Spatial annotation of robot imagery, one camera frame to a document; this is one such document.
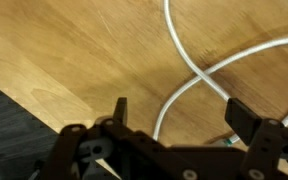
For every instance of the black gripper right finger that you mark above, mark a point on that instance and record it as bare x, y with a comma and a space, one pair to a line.
266, 139

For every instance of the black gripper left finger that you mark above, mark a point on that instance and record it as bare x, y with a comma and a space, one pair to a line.
111, 151

